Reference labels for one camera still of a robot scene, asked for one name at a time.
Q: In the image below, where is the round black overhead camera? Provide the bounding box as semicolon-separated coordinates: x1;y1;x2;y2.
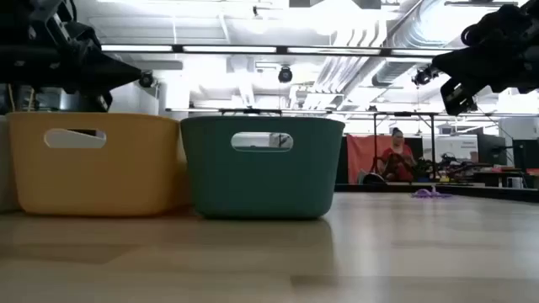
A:
276;65;294;84

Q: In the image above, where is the green plastic bin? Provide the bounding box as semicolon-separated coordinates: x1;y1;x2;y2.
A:
179;115;346;221

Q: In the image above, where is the yellow plastic bin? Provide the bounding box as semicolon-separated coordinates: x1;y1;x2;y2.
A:
6;111;190;218

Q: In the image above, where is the person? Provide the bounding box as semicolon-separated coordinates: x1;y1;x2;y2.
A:
380;127;418;183

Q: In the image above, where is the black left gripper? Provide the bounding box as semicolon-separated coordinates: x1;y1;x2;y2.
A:
45;19;143;113

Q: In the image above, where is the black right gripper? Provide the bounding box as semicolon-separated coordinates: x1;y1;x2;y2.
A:
430;3;524;118

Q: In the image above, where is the black aluminium station frame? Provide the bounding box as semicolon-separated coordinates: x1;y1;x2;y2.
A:
372;111;441;183

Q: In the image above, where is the red fabric curtain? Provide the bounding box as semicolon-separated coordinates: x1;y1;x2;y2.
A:
346;134;395;184

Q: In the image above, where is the black partition panel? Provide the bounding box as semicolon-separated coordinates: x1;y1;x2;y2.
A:
404;136;424;183
335;135;349;184

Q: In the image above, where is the white sign board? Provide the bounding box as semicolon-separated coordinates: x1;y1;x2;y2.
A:
423;135;479;163

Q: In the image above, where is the white LED light strip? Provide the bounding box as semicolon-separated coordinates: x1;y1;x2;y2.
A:
287;46;382;55
390;49;458;57
101;45;173;53
183;45;277;54

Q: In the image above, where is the wooden workbench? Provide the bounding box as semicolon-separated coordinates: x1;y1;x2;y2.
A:
420;166;539;189

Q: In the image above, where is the black computer monitor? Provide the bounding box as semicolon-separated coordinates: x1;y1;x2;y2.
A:
477;133;509;167
511;138;539;172

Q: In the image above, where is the grey plastic bin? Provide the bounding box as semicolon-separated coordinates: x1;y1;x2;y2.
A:
0;114;21;213

